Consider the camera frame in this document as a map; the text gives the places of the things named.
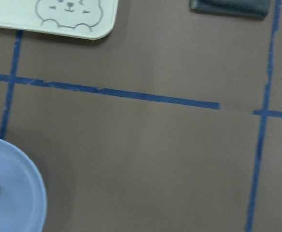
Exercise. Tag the blue round plate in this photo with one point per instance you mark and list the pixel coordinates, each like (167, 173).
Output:
(23, 198)

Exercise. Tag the grey yellow folded cloth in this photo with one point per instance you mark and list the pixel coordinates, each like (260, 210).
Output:
(249, 8)

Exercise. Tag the cream bear tray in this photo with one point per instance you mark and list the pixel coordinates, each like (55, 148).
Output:
(86, 19)

